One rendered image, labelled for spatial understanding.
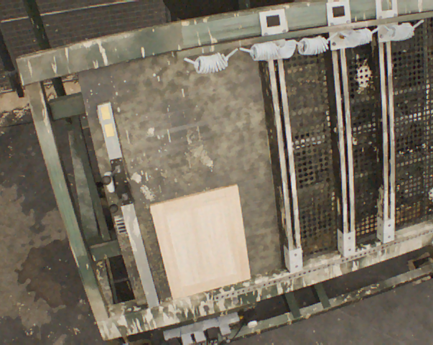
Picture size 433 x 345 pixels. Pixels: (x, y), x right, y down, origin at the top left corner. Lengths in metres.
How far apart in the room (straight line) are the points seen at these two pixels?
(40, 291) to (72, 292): 0.23
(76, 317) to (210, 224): 1.46
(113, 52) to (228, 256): 1.04
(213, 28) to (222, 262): 1.04
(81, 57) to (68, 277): 1.97
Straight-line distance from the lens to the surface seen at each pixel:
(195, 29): 1.86
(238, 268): 2.34
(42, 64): 1.84
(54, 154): 1.97
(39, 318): 3.43
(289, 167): 2.15
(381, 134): 2.32
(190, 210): 2.15
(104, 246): 2.23
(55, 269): 3.53
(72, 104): 2.00
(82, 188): 2.84
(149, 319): 2.36
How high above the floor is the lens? 3.08
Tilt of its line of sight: 55 degrees down
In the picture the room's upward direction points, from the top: 1 degrees clockwise
